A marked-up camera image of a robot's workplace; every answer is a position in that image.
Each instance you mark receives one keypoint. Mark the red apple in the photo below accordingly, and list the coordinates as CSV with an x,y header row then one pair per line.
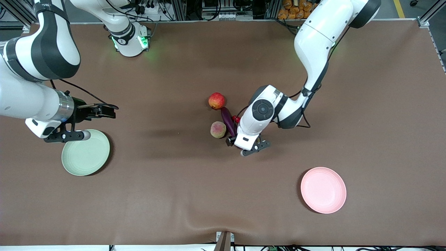
x,y
216,100

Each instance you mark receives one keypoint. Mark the purple eggplant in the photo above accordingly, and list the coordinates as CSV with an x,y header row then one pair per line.
x,y
227,120

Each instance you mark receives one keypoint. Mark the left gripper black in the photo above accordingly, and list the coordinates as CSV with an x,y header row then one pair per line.
x,y
230,141

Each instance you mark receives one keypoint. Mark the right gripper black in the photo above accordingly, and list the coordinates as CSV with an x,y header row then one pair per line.
x,y
81,111

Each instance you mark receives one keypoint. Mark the pale green round plate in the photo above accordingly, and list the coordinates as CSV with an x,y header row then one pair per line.
x,y
87,157

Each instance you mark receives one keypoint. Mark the large table mat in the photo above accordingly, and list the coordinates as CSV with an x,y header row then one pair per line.
x,y
209,191

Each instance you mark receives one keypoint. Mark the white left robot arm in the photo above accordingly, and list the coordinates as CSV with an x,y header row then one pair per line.
x,y
313,45

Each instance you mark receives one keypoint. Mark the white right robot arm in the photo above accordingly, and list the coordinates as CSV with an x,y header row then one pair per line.
x,y
28,94

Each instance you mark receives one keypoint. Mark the metal table edge bracket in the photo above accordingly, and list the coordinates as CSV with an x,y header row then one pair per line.
x,y
224,241

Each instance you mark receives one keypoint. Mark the power strip with plugs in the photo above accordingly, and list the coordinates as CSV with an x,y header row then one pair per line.
x,y
148,7

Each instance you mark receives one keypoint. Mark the pink round plate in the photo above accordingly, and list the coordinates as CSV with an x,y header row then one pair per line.
x,y
323,190

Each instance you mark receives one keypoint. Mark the greenish pink peach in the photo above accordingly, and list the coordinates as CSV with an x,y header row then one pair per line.
x,y
218,129

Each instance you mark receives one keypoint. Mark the pile of orange objects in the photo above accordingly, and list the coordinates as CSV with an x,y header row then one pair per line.
x,y
292,10

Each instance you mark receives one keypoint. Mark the aluminium frame profile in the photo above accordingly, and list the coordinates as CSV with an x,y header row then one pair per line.
x,y
430,14
17,14

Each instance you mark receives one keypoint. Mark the metal equipment rack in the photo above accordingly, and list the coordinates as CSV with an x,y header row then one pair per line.
x,y
223,8

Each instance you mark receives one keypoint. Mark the red chili pepper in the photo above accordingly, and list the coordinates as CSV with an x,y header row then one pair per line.
x,y
236,119

